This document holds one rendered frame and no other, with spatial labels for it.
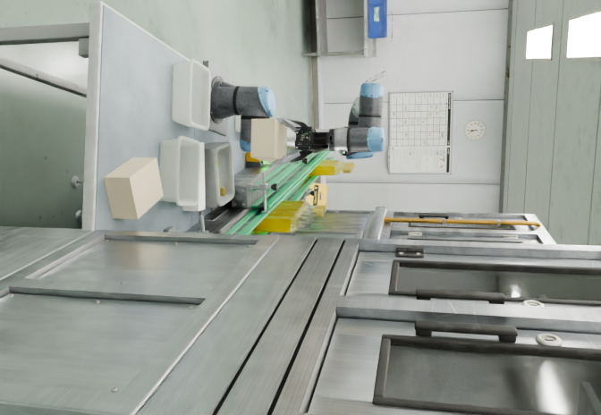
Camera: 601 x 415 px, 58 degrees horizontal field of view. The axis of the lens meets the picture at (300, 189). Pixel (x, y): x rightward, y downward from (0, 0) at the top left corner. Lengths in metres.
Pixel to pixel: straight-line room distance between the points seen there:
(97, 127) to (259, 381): 0.95
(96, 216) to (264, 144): 0.54
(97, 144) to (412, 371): 1.02
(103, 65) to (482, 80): 6.91
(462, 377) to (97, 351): 0.53
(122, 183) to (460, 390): 1.03
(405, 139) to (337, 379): 7.39
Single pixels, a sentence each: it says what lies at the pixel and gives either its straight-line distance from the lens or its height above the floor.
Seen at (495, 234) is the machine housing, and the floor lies 1.90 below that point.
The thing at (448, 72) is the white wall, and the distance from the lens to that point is 8.03.
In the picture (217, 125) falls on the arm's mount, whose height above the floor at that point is 0.76.
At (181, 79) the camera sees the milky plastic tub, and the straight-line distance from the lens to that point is 1.89.
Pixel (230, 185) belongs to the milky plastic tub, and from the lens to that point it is 2.18.
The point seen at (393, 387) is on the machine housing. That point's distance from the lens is 0.77.
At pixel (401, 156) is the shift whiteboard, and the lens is 8.13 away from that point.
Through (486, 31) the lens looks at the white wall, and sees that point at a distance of 8.07.
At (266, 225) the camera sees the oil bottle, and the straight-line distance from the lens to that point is 2.19.
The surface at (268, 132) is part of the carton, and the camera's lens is 1.70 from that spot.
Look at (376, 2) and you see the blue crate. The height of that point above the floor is 0.99.
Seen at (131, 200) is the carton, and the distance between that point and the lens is 1.51.
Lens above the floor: 1.57
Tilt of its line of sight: 12 degrees down
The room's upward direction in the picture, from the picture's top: 91 degrees clockwise
